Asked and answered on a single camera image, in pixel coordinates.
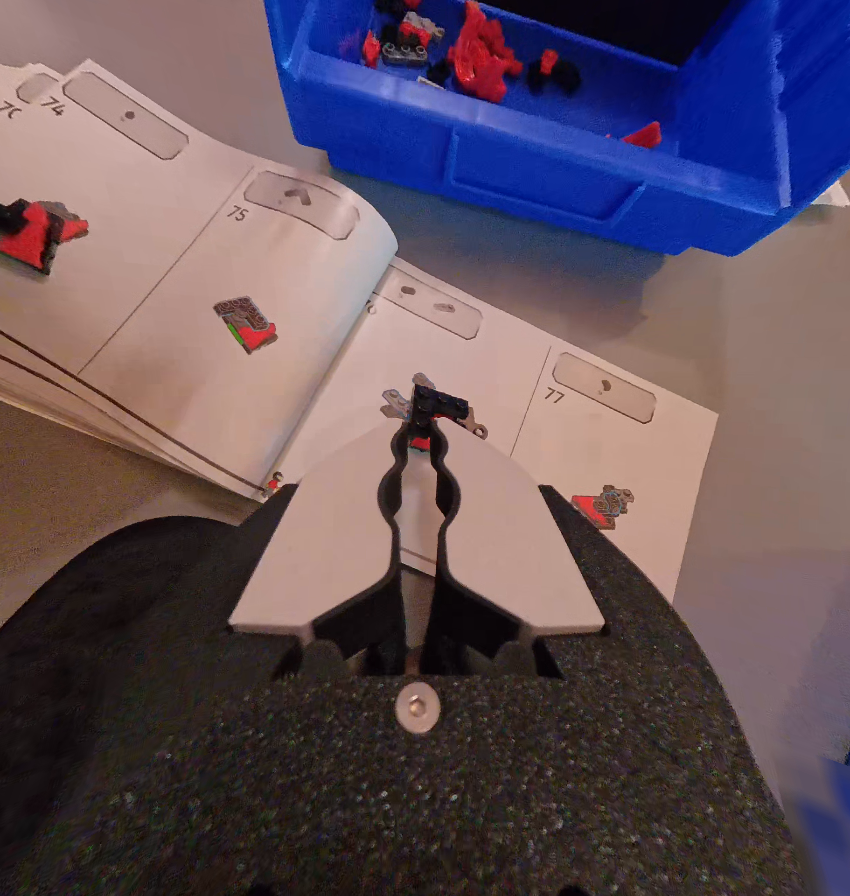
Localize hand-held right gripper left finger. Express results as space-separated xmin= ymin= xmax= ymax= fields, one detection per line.
xmin=228 ymin=420 xmax=408 ymax=662

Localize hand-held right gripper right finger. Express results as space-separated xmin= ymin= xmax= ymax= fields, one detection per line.
xmin=424 ymin=420 xmax=606 ymax=662

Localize black angled toy brick plate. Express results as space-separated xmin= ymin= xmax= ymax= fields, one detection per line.
xmin=410 ymin=384 xmax=470 ymax=429

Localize blue plastic bin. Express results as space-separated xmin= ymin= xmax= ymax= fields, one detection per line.
xmin=785 ymin=720 xmax=850 ymax=896
xmin=263 ymin=0 xmax=850 ymax=257

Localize open toy brick instruction booklet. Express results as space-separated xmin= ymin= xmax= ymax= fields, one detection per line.
xmin=0 ymin=59 xmax=720 ymax=603

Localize pile of red black toy bricks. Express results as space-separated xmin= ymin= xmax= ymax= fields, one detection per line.
xmin=358 ymin=0 xmax=664 ymax=149

